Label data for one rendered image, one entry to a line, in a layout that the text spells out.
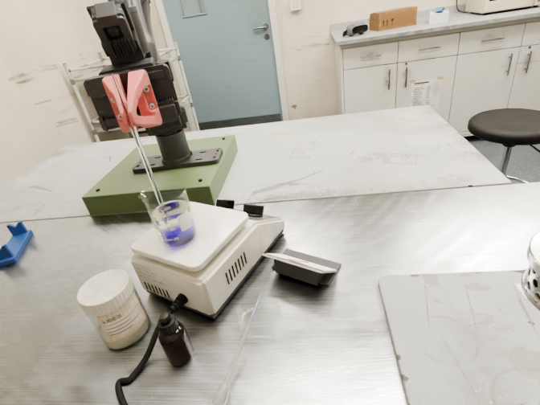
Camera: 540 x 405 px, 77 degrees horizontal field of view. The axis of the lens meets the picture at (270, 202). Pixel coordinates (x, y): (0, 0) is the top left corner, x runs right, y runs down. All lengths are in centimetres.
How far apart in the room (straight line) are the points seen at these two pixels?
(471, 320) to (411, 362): 9
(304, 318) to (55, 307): 36
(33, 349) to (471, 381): 50
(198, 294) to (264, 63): 302
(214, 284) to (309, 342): 13
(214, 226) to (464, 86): 271
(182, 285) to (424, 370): 28
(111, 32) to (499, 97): 292
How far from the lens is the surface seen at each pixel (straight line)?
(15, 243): 81
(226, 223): 46
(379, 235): 55
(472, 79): 303
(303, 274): 46
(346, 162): 77
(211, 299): 43
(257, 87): 339
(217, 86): 346
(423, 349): 41
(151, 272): 47
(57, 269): 68
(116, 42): 49
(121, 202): 75
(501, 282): 50
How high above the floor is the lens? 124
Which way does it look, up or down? 31 degrees down
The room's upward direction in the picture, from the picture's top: 10 degrees counter-clockwise
